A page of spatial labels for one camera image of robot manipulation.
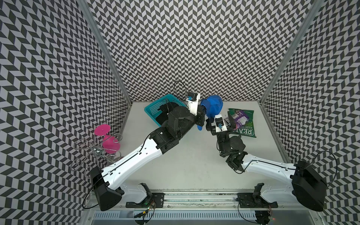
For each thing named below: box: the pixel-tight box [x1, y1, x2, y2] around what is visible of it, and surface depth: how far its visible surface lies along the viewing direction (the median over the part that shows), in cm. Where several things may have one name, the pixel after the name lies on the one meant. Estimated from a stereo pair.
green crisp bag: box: [228, 108, 257, 138], surface depth 101 cm
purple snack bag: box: [231, 110, 249, 129], surface depth 102 cm
